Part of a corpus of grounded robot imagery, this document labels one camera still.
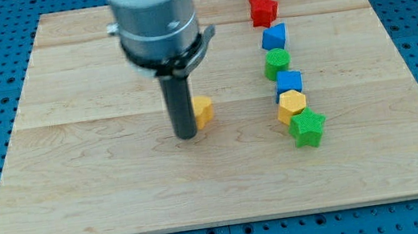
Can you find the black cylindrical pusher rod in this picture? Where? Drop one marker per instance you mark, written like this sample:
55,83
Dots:
179,104

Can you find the black clamp ring mount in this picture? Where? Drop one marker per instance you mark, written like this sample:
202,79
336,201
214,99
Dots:
177,66

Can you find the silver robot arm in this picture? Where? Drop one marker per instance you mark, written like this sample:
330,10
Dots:
163,38

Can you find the red star block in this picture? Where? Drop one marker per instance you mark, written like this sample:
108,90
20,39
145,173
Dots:
263,12

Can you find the green star block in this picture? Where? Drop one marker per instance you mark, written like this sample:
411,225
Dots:
307,128

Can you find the yellow heart block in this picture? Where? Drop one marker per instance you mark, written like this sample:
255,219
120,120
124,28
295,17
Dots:
203,110

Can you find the green cylinder block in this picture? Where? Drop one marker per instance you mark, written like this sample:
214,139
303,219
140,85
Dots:
276,60

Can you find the blue triangle block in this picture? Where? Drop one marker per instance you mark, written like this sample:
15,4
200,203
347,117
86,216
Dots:
274,37

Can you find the wooden board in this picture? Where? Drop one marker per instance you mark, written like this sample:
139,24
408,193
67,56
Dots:
92,150

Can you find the blue cube block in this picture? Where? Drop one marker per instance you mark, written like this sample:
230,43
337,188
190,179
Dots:
286,81

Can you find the yellow hexagon block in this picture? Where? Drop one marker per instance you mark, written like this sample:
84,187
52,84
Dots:
290,103

